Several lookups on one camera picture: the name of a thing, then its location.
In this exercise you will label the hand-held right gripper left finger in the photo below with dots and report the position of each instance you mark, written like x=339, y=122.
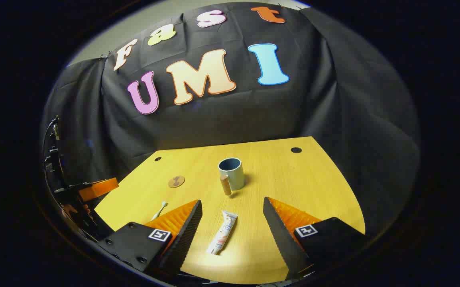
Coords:
x=188, y=235

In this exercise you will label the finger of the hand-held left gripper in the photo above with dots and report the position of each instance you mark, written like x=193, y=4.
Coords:
x=100, y=188

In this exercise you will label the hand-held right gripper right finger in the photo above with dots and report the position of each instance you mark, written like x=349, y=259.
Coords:
x=284, y=239

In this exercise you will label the white toothpaste tube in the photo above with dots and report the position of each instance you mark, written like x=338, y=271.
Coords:
x=224, y=233

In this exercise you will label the pale green toothbrush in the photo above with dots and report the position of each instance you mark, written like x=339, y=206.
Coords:
x=162, y=207

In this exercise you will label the round cork coaster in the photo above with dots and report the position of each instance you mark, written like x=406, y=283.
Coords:
x=176, y=181

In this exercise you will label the wooden desktop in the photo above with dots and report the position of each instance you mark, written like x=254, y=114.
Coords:
x=293, y=179

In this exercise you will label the black backdrop cloth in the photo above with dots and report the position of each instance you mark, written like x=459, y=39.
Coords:
x=234, y=115

